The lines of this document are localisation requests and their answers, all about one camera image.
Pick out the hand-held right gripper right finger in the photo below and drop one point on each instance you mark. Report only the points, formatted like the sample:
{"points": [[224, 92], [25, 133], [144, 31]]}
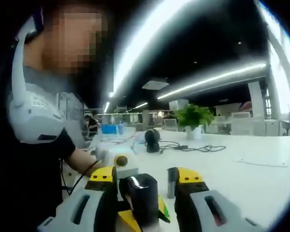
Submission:
{"points": [[207, 212]]}

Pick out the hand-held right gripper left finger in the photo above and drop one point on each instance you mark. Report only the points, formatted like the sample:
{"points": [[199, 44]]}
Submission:
{"points": [[87, 207]]}

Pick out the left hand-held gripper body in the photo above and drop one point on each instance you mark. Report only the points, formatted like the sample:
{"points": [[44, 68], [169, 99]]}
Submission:
{"points": [[111, 152]]}

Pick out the tall black cosmetic bottle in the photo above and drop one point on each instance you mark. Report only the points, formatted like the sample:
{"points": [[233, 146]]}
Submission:
{"points": [[145, 198]]}

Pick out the short black cosmetic bottle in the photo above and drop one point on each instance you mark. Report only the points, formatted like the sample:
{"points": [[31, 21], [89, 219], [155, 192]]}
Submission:
{"points": [[171, 186]]}

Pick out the blue box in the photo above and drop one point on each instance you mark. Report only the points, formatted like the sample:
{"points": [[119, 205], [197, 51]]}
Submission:
{"points": [[108, 130]]}

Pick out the pale blue cup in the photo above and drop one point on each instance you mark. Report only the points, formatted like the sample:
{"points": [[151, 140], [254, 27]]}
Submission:
{"points": [[120, 129]]}

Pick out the clear plastic bag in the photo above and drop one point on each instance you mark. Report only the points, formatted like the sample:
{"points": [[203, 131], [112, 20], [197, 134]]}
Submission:
{"points": [[139, 142]]}

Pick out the white table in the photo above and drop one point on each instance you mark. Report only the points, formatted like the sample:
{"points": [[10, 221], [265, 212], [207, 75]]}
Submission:
{"points": [[232, 183]]}

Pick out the black round device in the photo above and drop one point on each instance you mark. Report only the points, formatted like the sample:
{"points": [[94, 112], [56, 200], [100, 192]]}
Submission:
{"points": [[152, 142]]}

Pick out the ceiling light strip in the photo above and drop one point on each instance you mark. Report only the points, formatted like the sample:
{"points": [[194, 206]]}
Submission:
{"points": [[106, 107], [207, 81], [141, 105], [130, 53]]}

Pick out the white mesh chair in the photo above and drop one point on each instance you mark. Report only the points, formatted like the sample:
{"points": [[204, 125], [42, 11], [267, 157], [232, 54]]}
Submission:
{"points": [[170, 124]]}

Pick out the ceiling air vent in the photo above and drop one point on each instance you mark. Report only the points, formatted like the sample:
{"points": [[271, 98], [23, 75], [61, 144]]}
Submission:
{"points": [[155, 84]]}

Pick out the green potted plant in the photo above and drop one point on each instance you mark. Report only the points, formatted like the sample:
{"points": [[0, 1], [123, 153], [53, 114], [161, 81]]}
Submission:
{"points": [[193, 116]]}

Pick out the white counter unit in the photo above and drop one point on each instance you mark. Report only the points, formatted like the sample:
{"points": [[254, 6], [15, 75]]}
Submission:
{"points": [[241, 123]]}

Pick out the window with blinds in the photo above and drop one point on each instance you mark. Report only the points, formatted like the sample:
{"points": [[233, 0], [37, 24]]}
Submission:
{"points": [[282, 84]]}

